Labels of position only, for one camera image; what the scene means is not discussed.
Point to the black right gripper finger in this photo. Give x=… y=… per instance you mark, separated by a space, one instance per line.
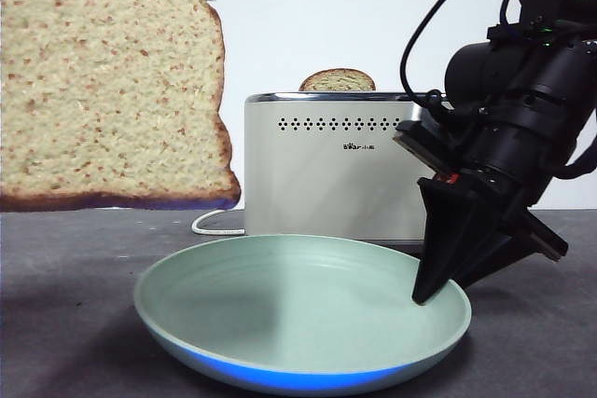
x=443 y=239
x=499 y=244

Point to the large wholemeal bread slice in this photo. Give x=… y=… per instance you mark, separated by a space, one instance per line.
x=107 y=90

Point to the pale green plate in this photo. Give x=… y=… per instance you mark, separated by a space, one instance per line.
x=280 y=305

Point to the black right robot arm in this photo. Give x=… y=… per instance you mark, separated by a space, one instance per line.
x=513 y=90

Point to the cream steel toaster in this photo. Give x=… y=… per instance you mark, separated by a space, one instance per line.
x=326 y=183

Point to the small wholemeal bread slice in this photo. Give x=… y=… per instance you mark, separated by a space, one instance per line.
x=338 y=81

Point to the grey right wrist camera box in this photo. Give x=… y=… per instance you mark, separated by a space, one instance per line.
x=420 y=146

